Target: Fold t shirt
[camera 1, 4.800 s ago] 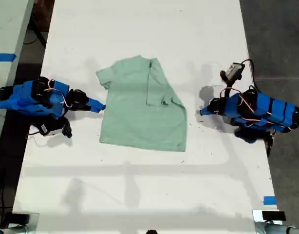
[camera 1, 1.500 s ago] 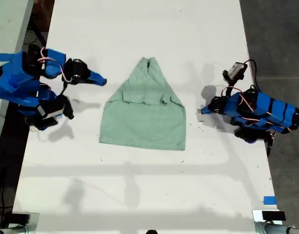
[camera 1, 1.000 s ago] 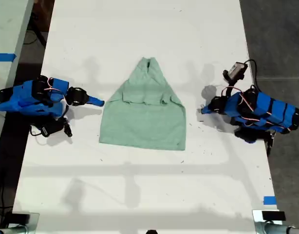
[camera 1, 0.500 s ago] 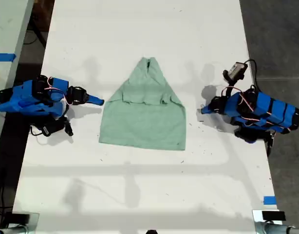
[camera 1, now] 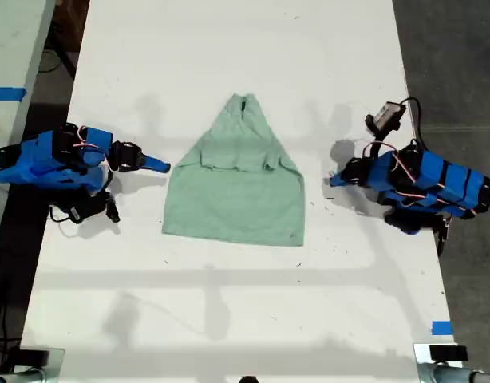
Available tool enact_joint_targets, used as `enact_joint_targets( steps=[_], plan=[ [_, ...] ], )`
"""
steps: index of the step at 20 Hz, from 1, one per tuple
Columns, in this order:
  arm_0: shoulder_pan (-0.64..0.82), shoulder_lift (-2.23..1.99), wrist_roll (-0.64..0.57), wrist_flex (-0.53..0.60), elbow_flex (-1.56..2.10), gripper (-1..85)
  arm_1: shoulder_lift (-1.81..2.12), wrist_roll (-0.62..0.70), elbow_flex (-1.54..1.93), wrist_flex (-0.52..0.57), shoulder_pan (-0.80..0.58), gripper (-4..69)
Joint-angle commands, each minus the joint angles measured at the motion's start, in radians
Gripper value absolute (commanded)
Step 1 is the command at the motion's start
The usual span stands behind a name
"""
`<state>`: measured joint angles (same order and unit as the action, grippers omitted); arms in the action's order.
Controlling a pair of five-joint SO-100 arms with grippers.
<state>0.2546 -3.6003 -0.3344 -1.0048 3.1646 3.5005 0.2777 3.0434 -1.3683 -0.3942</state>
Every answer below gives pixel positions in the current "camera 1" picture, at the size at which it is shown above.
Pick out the gripper camera cable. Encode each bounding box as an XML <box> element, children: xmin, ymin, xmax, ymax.
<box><xmin>48</xmin><ymin>202</ymin><xmax>73</xmax><ymax>223</ymax></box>
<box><xmin>400</xmin><ymin>96</ymin><xmax>425</xmax><ymax>149</ymax></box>

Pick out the white side table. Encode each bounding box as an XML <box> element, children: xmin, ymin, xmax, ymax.
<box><xmin>0</xmin><ymin>0</ymin><xmax>57</xmax><ymax>251</ymax></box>

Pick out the dark brown box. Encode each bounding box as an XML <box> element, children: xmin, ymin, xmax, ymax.
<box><xmin>52</xmin><ymin>0</ymin><xmax>91</xmax><ymax>55</ymax></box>

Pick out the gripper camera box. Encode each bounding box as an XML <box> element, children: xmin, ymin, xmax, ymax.
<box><xmin>66</xmin><ymin>196</ymin><xmax>107</xmax><ymax>225</ymax></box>
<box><xmin>373</xmin><ymin>100</ymin><xmax>406</xmax><ymax>131</ymax></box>

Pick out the short blue tape strip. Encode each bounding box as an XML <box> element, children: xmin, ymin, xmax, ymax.
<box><xmin>431</xmin><ymin>319</ymin><xmax>455</xmax><ymax>337</ymax></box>

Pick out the pale green T-shirt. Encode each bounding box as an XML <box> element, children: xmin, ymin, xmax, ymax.
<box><xmin>160</xmin><ymin>92</ymin><xmax>306</xmax><ymax>247</ymax></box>

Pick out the long blue tape strip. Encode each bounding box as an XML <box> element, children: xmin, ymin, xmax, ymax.
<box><xmin>0</xmin><ymin>85</ymin><xmax>29</xmax><ymax>102</ymax></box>

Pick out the grey metal tube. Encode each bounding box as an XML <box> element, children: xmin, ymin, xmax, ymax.
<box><xmin>417</xmin><ymin>361</ymin><xmax>490</xmax><ymax>383</ymax></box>
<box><xmin>0</xmin><ymin>367</ymin><xmax>47</xmax><ymax>383</ymax></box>

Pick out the silver metal bracket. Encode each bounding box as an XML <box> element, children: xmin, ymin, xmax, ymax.
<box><xmin>413</xmin><ymin>342</ymin><xmax>470</xmax><ymax>370</ymax></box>
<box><xmin>6</xmin><ymin>345</ymin><xmax>66</xmax><ymax>383</ymax></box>

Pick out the gripper camera black stalk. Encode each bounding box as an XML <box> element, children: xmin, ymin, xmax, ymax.
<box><xmin>364</xmin><ymin>113</ymin><xmax>390</xmax><ymax>159</ymax></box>
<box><xmin>102</xmin><ymin>198</ymin><xmax>121</xmax><ymax>224</ymax></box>

